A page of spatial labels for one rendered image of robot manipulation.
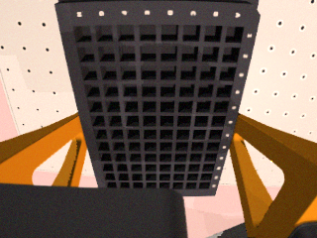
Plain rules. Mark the white perforated plate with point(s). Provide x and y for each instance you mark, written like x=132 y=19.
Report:
x=280 y=91

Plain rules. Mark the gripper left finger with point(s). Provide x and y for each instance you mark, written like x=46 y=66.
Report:
x=21 y=155

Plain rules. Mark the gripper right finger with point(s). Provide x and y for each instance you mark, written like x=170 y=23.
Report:
x=296 y=201

